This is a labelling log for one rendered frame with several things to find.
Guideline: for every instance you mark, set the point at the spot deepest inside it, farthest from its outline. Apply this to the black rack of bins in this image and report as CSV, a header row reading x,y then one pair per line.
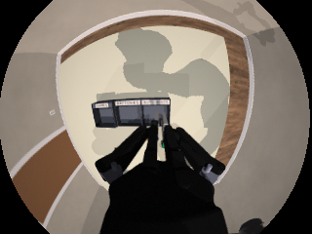
x,y
134,113

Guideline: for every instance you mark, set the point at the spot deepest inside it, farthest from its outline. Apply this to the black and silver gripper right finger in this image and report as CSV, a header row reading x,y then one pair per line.
x,y
178,144

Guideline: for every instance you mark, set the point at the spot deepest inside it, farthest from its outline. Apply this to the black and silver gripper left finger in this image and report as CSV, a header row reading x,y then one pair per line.
x,y
110,166

